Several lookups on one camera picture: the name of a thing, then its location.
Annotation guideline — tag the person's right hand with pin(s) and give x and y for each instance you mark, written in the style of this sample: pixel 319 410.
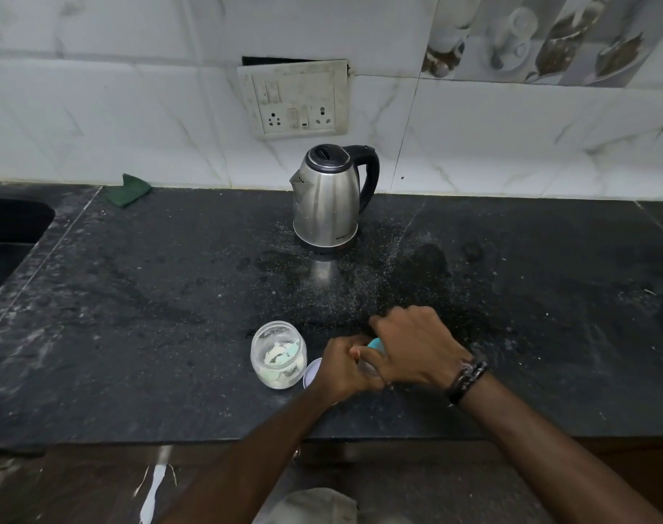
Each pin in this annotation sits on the person's right hand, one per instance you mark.
pixel 418 346

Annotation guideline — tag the person's left hand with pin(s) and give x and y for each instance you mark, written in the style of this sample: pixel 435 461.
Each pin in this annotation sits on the person's left hand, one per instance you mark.
pixel 339 371

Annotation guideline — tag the person's right thumb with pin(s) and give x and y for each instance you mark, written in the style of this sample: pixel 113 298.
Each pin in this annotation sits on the person's right thumb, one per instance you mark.
pixel 367 361

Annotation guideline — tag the person's left fingers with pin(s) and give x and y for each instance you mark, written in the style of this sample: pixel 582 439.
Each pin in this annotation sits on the person's left fingers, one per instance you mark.
pixel 350 343

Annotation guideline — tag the jar with teal lid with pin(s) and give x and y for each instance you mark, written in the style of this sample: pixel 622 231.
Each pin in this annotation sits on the jar with teal lid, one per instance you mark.
pixel 376 346

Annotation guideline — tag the person's left forearm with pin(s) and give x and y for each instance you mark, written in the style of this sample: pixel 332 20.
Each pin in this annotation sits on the person's left forearm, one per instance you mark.
pixel 244 469

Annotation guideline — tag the person's right forearm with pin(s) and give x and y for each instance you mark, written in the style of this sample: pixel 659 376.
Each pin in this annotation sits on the person's right forearm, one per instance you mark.
pixel 550 458

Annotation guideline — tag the white round jar lid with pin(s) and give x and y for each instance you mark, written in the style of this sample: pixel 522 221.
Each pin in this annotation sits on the white round jar lid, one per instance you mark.
pixel 311 372

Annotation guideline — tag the clear glass jar white powder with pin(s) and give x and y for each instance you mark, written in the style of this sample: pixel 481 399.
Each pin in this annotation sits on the clear glass jar white powder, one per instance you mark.
pixel 278 354

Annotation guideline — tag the stainless steel electric kettle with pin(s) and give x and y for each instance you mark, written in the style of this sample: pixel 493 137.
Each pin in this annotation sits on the stainless steel electric kettle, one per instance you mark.
pixel 328 199

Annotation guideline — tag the person's grey clothing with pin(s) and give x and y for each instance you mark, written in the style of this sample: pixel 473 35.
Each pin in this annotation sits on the person's grey clothing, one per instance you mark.
pixel 315 507

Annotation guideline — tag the green scrub cloth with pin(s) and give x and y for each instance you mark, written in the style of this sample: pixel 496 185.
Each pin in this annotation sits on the green scrub cloth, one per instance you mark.
pixel 126 189

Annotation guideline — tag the black kitchen sink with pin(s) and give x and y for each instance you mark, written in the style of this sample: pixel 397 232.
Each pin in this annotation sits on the black kitchen sink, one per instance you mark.
pixel 6 240

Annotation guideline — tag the white wall switch socket plate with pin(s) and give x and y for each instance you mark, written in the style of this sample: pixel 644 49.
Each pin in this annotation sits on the white wall switch socket plate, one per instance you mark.
pixel 295 99

